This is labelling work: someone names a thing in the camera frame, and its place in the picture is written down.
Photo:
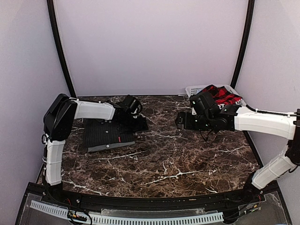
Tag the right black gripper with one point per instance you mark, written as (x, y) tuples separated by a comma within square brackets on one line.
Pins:
[(188, 124)]

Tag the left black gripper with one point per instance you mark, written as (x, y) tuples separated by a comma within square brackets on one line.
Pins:
[(141, 124)]

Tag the black pinstriped long sleeve shirt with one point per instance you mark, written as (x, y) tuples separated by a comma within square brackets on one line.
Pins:
[(100, 132)]

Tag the grey shirt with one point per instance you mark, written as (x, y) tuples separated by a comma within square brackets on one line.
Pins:
[(109, 146)]

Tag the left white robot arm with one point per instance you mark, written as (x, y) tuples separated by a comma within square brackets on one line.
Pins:
[(58, 122)]

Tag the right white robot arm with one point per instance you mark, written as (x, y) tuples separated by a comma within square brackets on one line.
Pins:
[(276, 135)]

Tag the white plastic laundry basket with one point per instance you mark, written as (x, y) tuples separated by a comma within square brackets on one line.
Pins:
[(192, 90)]

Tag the red black plaid shirt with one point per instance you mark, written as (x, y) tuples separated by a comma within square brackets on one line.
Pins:
[(222, 96)]

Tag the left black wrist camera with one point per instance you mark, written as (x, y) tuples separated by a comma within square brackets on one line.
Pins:
[(132, 105)]

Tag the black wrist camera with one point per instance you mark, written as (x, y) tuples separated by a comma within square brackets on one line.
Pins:
[(132, 105), (203, 102)]

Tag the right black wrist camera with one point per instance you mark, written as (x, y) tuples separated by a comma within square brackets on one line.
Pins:
[(203, 102)]

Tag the white slotted cable duct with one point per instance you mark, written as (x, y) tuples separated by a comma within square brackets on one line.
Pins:
[(129, 217)]

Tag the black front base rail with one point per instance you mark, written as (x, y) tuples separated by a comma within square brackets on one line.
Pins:
[(221, 201)]

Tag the left black frame post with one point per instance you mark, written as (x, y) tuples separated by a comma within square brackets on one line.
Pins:
[(59, 48)]

